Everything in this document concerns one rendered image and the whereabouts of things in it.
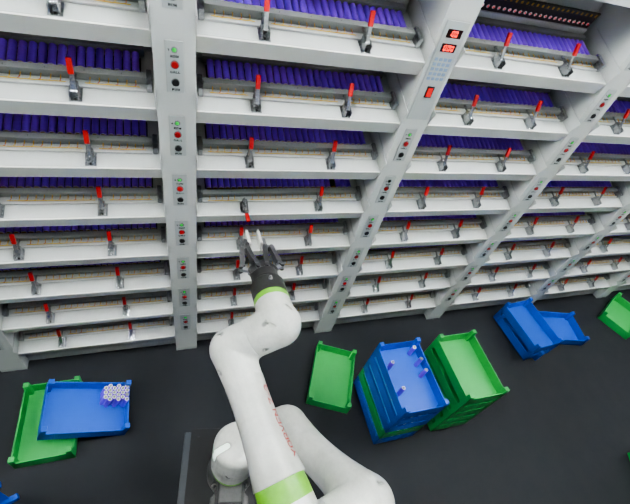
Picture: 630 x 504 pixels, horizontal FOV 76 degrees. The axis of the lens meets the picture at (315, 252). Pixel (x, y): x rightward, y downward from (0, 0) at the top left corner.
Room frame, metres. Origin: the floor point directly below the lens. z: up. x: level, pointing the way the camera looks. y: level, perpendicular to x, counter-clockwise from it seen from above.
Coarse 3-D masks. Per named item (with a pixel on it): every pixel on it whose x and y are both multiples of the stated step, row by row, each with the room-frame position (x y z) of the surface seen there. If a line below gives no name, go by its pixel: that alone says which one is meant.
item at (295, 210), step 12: (360, 180) 1.27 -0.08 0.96; (360, 192) 1.23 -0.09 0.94; (204, 204) 0.95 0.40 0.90; (216, 204) 0.97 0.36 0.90; (228, 204) 0.99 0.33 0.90; (252, 204) 1.02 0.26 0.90; (264, 204) 1.04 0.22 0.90; (276, 204) 1.06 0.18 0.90; (288, 204) 1.08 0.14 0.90; (300, 204) 1.10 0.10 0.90; (312, 204) 1.12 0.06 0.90; (324, 204) 1.14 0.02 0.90; (336, 204) 1.16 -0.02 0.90; (348, 204) 1.19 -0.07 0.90; (360, 204) 1.21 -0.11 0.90; (204, 216) 0.91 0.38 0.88; (216, 216) 0.93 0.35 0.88; (228, 216) 0.95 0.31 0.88; (240, 216) 0.97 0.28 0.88; (252, 216) 0.99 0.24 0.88; (264, 216) 1.01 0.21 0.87; (276, 216) 1.03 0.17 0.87; (288, 216) 1.05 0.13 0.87; (300, 216) 1.07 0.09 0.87; (312, 216) 1.10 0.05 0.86; (324, 216) 1.12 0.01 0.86; (336, 216) 1.14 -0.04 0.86; (348, 216) 1.17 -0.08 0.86; (360, 216) 1.19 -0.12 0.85
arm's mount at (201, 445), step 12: (192, 432) 0.42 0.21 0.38; (204, 432) 0.43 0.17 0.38; (216, 432) 0.45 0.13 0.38; (192, 444) 0.39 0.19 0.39; (204, 444) 0.40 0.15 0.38; (192, 456) 0.35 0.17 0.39; (204, 456) 0.36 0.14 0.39; (192, 468) 0.32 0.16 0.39; (204, 468) 0.33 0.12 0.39; (192, 480) 0.29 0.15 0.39; (204, 480) 0.30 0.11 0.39; (192, 492) 0.26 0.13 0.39; (204, 492) 0.27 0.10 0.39; (252, 492) 0.31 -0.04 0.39
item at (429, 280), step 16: (400, 272) 1.45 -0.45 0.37; (416, 272) 1.48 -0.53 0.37; (432, 272) 1.52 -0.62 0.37; (448, 272) 1.56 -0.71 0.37; (352, 288) 1.28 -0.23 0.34; (368, 288) 1.31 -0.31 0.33; (384, 288) 1.35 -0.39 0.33; (400, 288) 1.38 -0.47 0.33; (416, 288) 1.42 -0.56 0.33; (432, 288) 1.46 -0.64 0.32
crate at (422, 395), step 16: (384, 352) 0.99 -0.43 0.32; (400, 352) 1.02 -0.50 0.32; (416, 352) 1.04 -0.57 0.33; (384, 368) 0.89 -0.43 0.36; (400, 368) 0.94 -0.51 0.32; (416, 368) 0.96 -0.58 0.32; (400, 384) 0.86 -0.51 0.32; (416, 384) 0.89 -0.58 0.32; (432, 384) 0.90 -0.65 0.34; (400, 400) 0.79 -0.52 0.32; (416, 400) 0.82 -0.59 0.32; (432, 400) 0.84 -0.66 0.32; (448, 400) 0.82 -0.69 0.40; (400, 416) 0.72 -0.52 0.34
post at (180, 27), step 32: (160, 0) 0.87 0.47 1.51; (192, 0) 0.90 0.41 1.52; (160, 32) 0.87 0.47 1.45; (192, 32) 0.90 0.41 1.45; (160, 64) 0.86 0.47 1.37; (192, 64) 0.90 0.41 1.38; (160, 96) 0.86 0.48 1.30; (192, 96) 0.90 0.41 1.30; (160, 128) 0.86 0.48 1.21; (192, 128) 0.90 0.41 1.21; (192, 160) 0.90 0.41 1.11; (192, 192) 0.90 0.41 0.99; (192, 224) 0.89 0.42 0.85; (192, 256) 0.89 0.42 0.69; (192, 288) 0.89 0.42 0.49; (192, 320) 0.89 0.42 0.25
